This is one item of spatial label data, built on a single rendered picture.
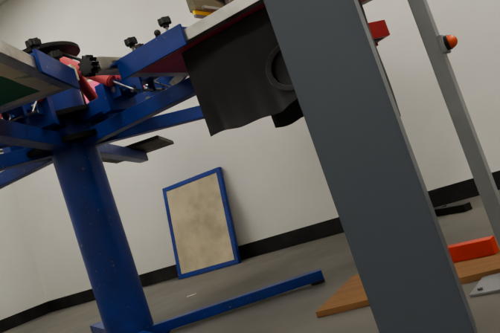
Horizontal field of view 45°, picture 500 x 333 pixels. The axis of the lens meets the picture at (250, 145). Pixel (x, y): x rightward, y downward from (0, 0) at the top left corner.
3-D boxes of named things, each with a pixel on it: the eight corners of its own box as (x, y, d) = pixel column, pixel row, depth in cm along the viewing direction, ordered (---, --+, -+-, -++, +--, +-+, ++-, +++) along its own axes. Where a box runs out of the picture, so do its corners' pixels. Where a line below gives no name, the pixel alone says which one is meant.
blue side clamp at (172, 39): (196, 44, 191) (189, 24, 192) (186, 44, 187) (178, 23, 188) (132, 79, 208) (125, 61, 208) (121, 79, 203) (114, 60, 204)
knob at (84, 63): (108, 71, 203) (101, 51, 203) (95, 71, 198) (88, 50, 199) (94, 79, 207) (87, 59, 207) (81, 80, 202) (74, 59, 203)
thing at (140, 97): (193, 100, 275) (185, 76, 276) (54, 111, 210) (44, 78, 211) (80, 154, 319) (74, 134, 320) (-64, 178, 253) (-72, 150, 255)
